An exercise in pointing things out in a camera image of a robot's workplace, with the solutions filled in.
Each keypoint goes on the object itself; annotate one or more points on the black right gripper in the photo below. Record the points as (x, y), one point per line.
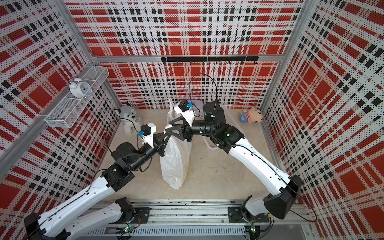
(185, 130)

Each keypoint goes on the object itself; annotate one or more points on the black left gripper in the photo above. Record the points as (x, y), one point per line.
(159, 145)

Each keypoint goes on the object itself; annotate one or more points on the translucent white plastic bag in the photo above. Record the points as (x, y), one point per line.
(175, 163)

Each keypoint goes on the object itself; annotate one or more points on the white perforated plastic basket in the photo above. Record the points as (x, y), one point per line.
(226, 135)

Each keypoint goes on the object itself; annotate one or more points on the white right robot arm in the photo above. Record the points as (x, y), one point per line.
(284, 189)

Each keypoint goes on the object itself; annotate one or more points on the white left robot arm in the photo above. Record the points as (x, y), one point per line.
(67, 221)

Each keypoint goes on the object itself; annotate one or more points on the grey white husky plush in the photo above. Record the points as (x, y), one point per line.
(132, 121)

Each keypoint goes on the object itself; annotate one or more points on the pink pig plush toy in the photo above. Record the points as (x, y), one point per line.
(250, 116)

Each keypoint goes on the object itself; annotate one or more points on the white alarm clock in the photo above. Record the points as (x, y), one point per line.
(80, 89)

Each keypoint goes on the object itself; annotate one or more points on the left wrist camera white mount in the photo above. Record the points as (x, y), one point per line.
(146, 133)

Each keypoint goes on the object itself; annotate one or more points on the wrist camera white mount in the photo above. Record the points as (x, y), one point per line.
(185, 108)
(146, 133)

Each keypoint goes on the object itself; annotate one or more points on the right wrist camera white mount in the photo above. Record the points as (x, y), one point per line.
(185, 108)

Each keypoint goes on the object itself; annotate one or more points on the black wall hook rail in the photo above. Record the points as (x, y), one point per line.
(210, 59)

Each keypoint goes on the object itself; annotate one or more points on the metal base rail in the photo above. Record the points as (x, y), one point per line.
(184, 218)

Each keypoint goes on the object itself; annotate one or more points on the white wire mesh shelf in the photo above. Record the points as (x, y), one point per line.
(69, 108)

